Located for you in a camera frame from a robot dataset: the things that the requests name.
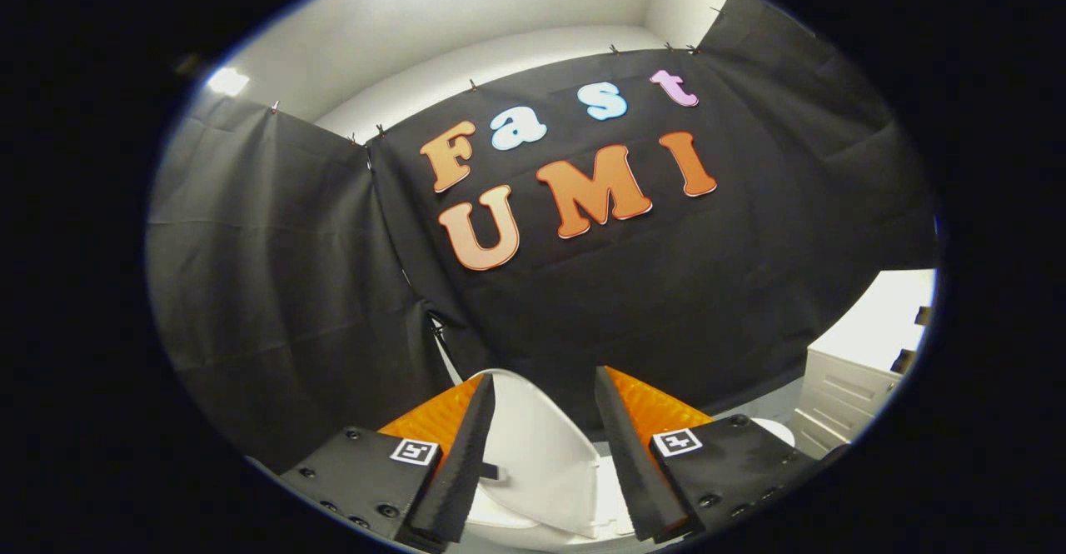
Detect white drawer cabinet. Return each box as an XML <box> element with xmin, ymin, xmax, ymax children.
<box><xmin>790</xmin><ymin>268</ymin><xmax>938</xmax><ymax>461</ymax></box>

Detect small ceiling light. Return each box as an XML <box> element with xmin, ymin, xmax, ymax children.
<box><xmin>208</xmin><ymin>67</ymin><xmax>251</xmax><ymax>97</ymax></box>

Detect white toilet bowl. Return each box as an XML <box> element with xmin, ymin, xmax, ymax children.
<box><xmin>462</xmin><ymin>418</ymin><xmax>796</xmax><ymax>552</ymax></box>

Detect black backdrop cloth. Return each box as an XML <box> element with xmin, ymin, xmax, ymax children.
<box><xmin>146</xmin><ymin>0</ymin><xmax>938</xmax><ymax>476</ymax></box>

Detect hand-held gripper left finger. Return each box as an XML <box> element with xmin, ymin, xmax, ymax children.
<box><xmin>279</xmin><ymin>373</ymin><xmax>498</xmax><ymax>553</ymax></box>

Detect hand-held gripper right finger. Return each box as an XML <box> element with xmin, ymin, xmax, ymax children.
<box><xmin>595</xmin><ymin>365</ymin><xmax>821</xmax><ymax>543</ymax></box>

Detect white toilet lid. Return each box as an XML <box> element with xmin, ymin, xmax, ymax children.
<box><xmin>468</xmin><ymin>368</ymin><xmax>602</xmax><ymax>540</ymax></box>

